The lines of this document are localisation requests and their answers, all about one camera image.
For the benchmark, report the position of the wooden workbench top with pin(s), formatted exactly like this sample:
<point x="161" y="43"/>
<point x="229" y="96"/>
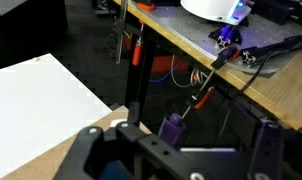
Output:
<point x="291" y="90"/>

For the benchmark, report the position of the small orange block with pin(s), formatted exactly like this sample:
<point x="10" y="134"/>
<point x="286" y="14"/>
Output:
<point x="146" y="6"/>

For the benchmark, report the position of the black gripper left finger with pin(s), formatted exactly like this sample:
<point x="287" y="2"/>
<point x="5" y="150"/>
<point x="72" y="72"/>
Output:
<point x="151" y="150"/>

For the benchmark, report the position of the orange box under workbench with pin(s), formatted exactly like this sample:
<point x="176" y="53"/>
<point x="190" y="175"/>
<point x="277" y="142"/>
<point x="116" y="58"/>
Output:
<point x="167" y="63"/>

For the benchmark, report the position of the long black aluminium extrusion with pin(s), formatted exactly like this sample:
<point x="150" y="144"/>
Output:
<point x="274" y="50"/>

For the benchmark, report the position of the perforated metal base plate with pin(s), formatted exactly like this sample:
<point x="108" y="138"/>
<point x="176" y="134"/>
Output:
<point x="191" y="23"/>

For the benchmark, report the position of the short aluminium extrusion bracket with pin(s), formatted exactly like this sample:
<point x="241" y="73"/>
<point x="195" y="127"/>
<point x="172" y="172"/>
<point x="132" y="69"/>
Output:
<point x="229" y="35"/>

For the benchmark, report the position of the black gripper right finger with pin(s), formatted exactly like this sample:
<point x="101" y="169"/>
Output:
<point x="267" y="150"/>

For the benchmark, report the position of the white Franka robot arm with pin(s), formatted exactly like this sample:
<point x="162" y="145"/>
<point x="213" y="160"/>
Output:
<point x="211" y="8"/>

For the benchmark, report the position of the white paper sheet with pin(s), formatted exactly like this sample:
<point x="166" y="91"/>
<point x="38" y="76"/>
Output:
<point x="34" y="106"/>

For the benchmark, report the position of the black workbench leg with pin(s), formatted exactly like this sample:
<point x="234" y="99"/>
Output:
<point x="137" y="86"/>

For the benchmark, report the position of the purple capped marker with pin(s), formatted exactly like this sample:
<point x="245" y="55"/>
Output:
<point x="172" y="130"/>

